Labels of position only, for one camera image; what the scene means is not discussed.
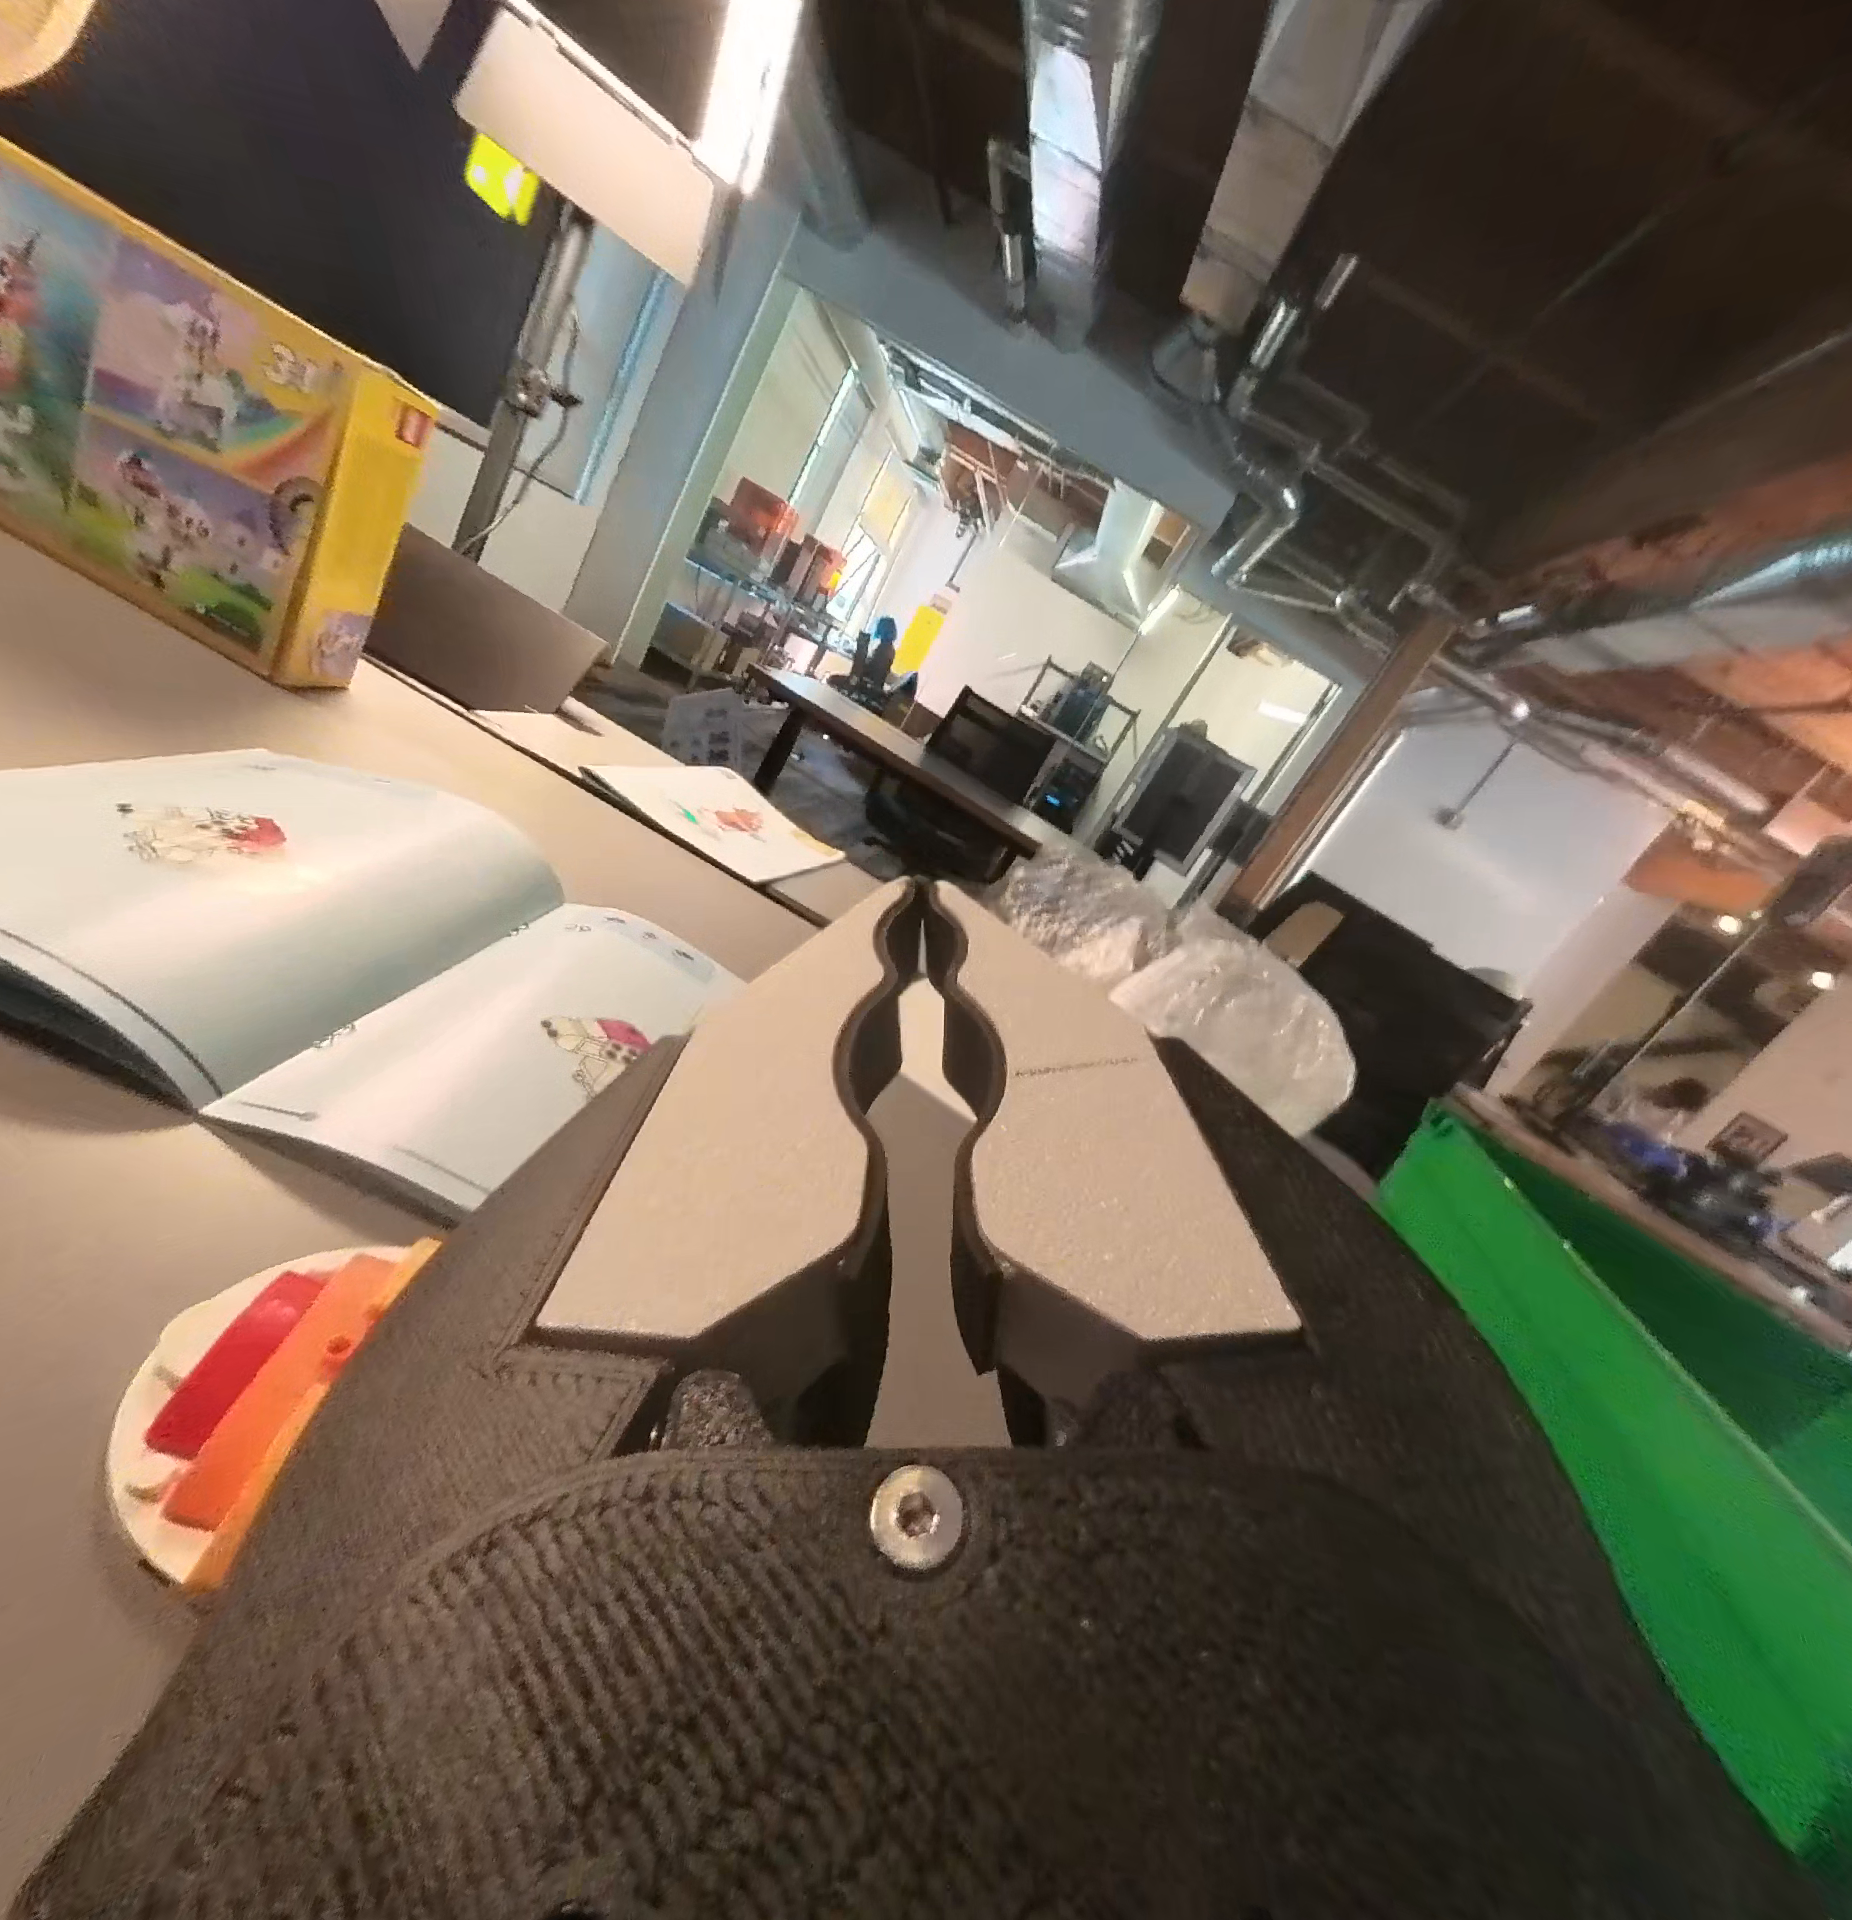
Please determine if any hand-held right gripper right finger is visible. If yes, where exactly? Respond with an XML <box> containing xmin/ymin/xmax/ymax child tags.
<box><xmin>924</xmin><ymin>882</ymin><xmax>1305</xmax><ymax>1356</ymax></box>

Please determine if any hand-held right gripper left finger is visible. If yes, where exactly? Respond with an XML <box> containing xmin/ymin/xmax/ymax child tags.
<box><xmin>534</xmin><ymin>878</ymin><xmax>928</xmax><ymax>1347</ymax></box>

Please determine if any rainbow lego build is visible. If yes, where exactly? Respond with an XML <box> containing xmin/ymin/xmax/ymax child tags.
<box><xmin>104</xmin><ymin>1237</ymin><xmax>451</xmax><ymax>1596</ymax></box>

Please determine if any yellow lego box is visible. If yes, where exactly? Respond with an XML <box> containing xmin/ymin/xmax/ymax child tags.
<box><xmin>0</xmin><ymin>112</ymin><xmax>443</xmax><ymax>692</ymax></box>

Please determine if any clear plastic bag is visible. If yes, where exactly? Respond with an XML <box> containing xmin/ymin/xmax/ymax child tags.
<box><xmin>1108</xmin><ymin>934</ymin><xmax>1358</xmax><ymax>1145</ymax></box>
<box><xmin>998</xmin><ymin>854</ymin><xmax>1171</xmax><ymax>994</ymax></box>

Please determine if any closed instruction booklet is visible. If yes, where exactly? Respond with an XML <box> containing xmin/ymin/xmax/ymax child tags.
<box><xmin>578</xmin><ymin>763</ymin><xmax>848</xmax><ymax>890</ymax></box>

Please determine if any black office chair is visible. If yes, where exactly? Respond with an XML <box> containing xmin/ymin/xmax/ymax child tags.
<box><xmin>861</xmin><ymin>687</ymin><xmax>1020</xmax><ymax>879</ymax></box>

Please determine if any white storage basket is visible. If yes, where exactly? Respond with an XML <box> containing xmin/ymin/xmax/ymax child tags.
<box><xmin>658</xmin><ymin>687</ymin><xmax>787</xmax><ymax>770</ymax></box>

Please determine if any dark background table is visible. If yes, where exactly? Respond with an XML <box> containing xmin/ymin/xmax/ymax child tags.
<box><xmin>742</xmin><ymin>664</ymin><xmax>1043</xmax><ymax>890</ymax></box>

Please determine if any open pale blue instruction booklet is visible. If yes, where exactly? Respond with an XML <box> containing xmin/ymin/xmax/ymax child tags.
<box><xmin>0</xmin><ymin>748</ymin><xmax>751</xmax><ymax>1227</ymax></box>

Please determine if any grey cardboard box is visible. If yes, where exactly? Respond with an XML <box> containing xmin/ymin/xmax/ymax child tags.
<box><xmin>359</xmin><ymin>523</ymin><xmax>612</xmax><ymax>716</ymax></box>

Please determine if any green plastic bin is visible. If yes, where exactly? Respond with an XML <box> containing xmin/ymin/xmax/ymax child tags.
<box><xmin>1374</xmin><ymin>1100</ymin><xmax>1852</xmax><ymax>1920</ymax></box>

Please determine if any metal light stand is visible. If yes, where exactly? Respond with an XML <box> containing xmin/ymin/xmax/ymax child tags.
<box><xmin>451</xmin><ymin>202</ymin><xmax>601</xmax><ymax>560</ymax></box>

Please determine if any yellow sticker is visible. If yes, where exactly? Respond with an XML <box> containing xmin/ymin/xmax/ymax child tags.
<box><xmin>463</xmin><ymin>132</ymin><xmax>544</xmax><ymax>228</ymax></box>

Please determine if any white light panel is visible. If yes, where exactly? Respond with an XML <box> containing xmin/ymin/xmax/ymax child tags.
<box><xmin>449</xmin><ymin>0</ymin><xmax>765</xmax><ymax>291</ymax></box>

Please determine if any large silver ventilation duct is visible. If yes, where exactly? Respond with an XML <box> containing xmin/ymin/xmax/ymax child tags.
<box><xmin>1448</xmin><ymin>514</ymin><xmax>1852</xmax><ymax>680</ymax></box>

